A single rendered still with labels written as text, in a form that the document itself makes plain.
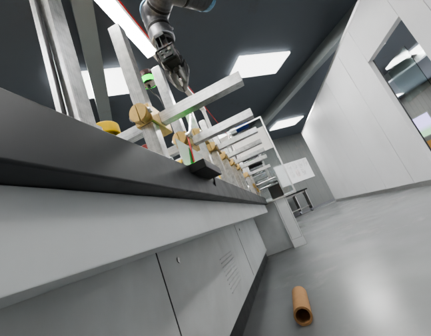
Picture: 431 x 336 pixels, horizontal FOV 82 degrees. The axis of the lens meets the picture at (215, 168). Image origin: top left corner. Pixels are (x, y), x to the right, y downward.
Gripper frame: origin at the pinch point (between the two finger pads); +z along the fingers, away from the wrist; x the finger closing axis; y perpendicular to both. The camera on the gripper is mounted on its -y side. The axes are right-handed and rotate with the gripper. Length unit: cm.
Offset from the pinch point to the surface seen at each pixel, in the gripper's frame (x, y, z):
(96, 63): -130, -171, -208
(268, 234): -20, -270, 76
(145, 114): -6.0, 26.3, 18.1
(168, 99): -7.3, -1.5, -0.4
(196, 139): -3.9, -5.7, 16.5
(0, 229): -8, 61, 43
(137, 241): -8, 42, 47
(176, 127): -7.9, -1.4, 10.9
